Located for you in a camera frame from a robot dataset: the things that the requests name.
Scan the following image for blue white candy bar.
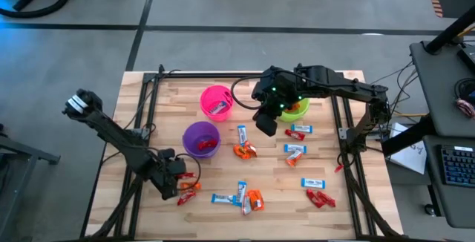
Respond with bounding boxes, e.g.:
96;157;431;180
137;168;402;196
284;143;308;155
208;99;229;116
237;124;249;147
290;123;314;134
300;177;327;190
210;193;238;206
235;180;249;208

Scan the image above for green plastic bucket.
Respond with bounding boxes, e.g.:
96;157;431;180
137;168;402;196
277;97;311;123

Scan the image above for purple plastic bucket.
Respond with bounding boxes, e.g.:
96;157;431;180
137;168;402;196
181;121;222;160

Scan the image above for pink plastic bucket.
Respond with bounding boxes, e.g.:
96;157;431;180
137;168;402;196
200;84;235;123

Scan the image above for white paper sheet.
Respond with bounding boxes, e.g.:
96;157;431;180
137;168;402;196
387;122;428;175

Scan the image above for side table with grey legs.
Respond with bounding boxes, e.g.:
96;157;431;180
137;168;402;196
0;122;61;166

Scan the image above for grey desk top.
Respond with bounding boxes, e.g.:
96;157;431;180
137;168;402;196
422;134;475;229
409;40;475;139

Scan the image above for black desk pole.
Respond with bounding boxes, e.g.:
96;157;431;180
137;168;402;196
424;6;475;55

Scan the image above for black keyboard blue keys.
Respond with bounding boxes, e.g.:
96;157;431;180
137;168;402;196
439;144;475;188

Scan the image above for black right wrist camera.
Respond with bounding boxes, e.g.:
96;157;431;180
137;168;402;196
253;111;278;137

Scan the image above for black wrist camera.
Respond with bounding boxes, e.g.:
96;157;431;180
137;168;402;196
253;111;278;137
161;181;180;201

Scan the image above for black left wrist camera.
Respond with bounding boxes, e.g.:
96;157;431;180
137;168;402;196
161;181;180;201

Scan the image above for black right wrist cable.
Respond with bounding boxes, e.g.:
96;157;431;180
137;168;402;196
230;75;266;111

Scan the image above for black aluminium table frame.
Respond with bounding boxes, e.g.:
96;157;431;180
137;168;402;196
83;63;405;241

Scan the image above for red white cable bundle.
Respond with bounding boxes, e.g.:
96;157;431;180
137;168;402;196
456;99;475;120

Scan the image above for black vacuum hose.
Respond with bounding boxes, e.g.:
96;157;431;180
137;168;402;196
0;0;71;19

